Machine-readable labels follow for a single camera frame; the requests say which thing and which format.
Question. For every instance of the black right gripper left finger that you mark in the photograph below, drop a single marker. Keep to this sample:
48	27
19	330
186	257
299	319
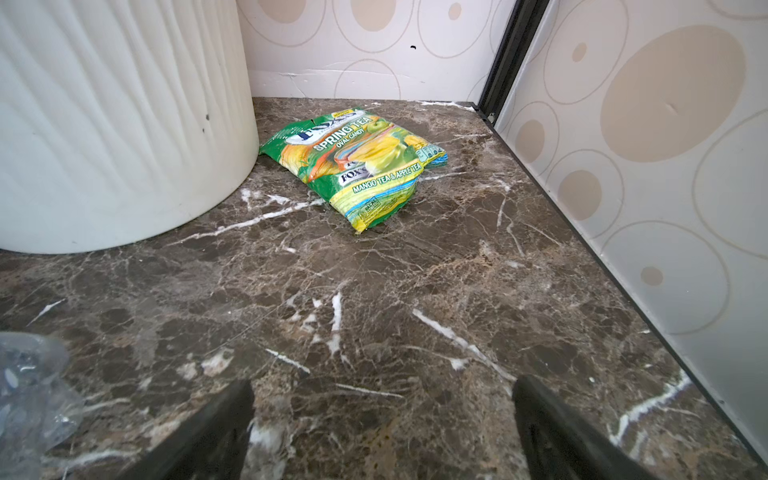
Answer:
211	444

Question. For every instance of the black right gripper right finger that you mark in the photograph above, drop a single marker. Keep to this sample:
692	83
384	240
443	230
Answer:
559	443

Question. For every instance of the white ribbed waste bin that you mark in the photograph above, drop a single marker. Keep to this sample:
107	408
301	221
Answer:
120	120

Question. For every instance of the crumpled clear plastic bottle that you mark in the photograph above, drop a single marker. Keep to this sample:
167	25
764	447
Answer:
39	409

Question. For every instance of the green Fox's candy bag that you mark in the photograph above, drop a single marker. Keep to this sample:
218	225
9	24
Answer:
365	166

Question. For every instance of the black corner frame post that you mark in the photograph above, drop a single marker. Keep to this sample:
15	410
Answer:
521	28

